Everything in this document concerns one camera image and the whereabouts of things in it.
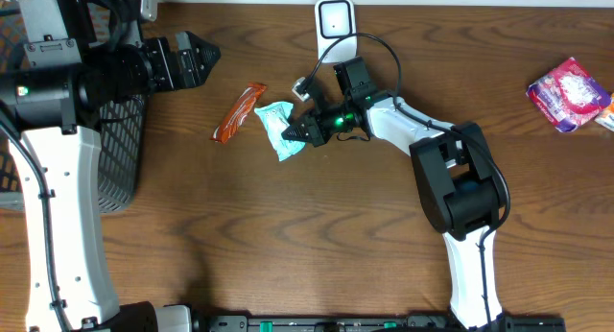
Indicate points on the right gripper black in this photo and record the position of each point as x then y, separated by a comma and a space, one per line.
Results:
318, 135

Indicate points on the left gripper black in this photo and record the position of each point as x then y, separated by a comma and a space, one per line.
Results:
163, 61

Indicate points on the teal snack packet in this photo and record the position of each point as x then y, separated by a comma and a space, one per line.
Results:
275, 119

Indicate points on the orange brown snack bar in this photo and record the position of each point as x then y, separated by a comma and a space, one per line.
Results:
238, 113

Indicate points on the red purple snack bag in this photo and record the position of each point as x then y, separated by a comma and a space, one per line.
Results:
568, 96

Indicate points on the orange juice carton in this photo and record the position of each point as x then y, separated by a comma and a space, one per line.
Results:
606, 116

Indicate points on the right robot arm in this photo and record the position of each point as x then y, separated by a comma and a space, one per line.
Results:
462, 192

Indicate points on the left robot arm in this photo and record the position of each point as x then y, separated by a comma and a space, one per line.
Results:
70, 288

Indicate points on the grey plastic mesh basket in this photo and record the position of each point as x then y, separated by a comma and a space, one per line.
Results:
120, 154

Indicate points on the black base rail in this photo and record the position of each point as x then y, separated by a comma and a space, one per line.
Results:
418, 322

